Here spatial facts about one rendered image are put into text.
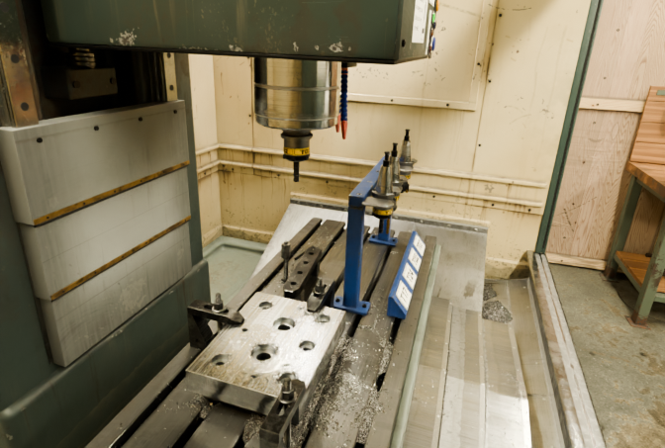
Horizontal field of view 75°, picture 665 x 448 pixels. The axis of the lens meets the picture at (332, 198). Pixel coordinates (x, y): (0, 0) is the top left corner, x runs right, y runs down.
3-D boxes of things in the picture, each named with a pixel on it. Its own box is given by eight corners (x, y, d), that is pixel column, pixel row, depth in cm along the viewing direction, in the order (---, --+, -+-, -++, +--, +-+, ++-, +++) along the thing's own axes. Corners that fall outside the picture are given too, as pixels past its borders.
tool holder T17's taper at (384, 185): (377, 187, 112) (379, 162, 110) (394, 190, 111) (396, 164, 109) (373, 192, 108) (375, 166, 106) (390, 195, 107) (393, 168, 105)
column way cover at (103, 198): (198, 269, 133) (185, 100, 116) (65, 373, 91) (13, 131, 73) (185, 266, 135) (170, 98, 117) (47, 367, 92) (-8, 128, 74)
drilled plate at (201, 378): (344, 328, 102) (345, 311, 100) (298, 424, 76) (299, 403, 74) (257, 308, 108) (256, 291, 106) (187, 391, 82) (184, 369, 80)
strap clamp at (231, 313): (247, 351, 99) (245, 295, 94) (240, 360, 96) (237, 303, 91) (198, 337, 103) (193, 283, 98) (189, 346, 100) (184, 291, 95)
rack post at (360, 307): (370, 305, 118) (378, 205, 108) (365, 315, 113) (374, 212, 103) (335, 298, 121) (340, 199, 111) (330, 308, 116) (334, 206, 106)
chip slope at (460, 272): (478, 282, 187) (488, 227, 178) (477, 400, 124) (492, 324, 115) (290, 246, 212) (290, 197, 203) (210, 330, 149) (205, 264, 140)
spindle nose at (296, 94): (267, 114, 90) (266, 53, 86) (342, 119, 89) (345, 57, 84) (241, 128, 76) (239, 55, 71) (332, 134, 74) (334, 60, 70)
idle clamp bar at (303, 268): (322, 267, 137) (322, 248, 135) (297, 313, 113) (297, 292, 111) (307, 265, 138) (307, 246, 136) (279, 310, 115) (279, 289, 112)
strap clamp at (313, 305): (333, 314, 114) (335, 264, 108) (316, 345, 102) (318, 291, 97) (322, 312, 114) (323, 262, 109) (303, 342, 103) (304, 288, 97)
